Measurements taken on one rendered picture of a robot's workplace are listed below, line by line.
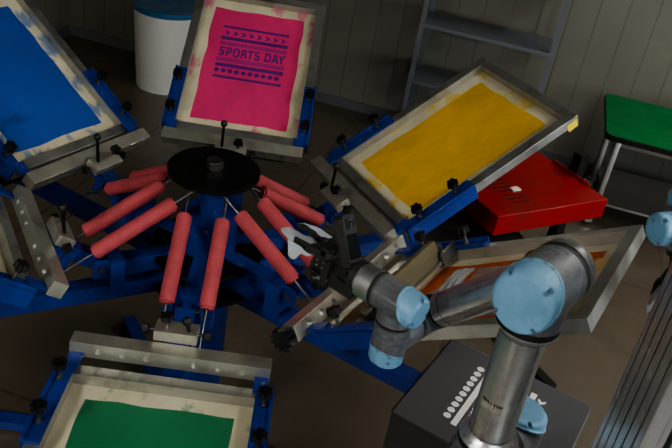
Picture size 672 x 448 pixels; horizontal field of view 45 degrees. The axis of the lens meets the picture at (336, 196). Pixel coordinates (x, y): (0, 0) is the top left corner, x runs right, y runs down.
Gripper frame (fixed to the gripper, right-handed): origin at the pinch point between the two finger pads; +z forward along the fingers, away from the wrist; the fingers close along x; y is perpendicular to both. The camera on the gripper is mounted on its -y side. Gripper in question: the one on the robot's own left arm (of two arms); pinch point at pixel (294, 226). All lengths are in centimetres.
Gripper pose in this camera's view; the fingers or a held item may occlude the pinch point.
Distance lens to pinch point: 177.3
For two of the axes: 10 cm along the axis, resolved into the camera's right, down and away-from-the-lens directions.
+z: -7.4, -4.2, 5.2
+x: 6.2, -1.5, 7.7
